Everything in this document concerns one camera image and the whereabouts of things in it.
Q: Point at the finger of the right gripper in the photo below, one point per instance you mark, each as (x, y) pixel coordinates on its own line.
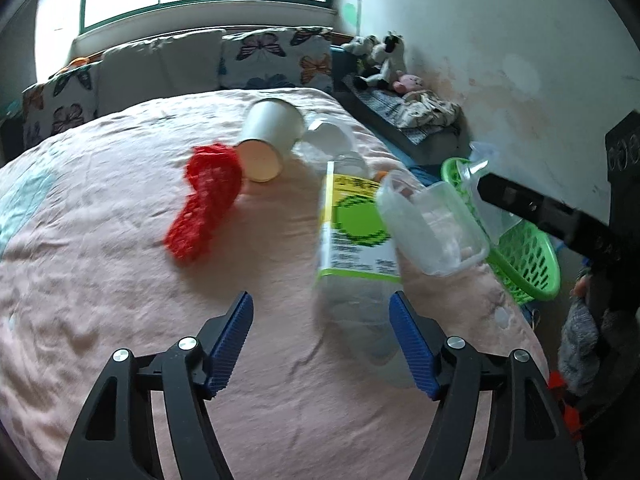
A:
(578, 231)

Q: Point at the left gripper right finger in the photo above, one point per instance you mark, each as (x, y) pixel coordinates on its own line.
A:
(526, 436)

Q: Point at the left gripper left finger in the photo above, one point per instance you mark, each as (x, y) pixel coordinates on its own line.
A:
(114, 435)

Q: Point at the clear plastic container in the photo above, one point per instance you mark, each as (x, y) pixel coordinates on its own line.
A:
(431, 226)

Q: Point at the green plastic laundry basket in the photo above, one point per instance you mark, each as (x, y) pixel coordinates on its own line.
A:
(520, 254)

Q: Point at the crumpled patterned cloth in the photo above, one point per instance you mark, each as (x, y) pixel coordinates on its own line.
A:
(425, 108)

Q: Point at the pink blanket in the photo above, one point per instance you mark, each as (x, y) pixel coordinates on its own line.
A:
(88, 274)

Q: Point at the clear bottle green label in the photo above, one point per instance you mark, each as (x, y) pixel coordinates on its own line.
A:
(358, 269)

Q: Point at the pink plush toy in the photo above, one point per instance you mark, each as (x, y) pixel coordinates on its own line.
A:
(406, 83)

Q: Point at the cow plush toy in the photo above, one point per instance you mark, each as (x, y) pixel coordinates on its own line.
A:
(390, 59)

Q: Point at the white crumpled tissue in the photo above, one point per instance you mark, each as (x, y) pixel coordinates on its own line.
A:
(330, 138)

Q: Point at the white plush toy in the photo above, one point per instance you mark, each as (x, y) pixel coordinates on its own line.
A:
(361, 45)

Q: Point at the red mesh net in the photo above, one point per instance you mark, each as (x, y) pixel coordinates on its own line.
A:
(215, 176)

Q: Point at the white paper cup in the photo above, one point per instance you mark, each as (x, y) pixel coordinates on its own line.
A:
(270, 129)

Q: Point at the butterfly print cushion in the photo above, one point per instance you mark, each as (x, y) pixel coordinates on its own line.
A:
(66, 101)
(282, 57)

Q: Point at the left butterfly print cushion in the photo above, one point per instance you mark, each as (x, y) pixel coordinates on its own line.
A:
(66, 101)

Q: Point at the plain white cushion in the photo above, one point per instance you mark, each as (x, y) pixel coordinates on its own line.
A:
(159, 67)

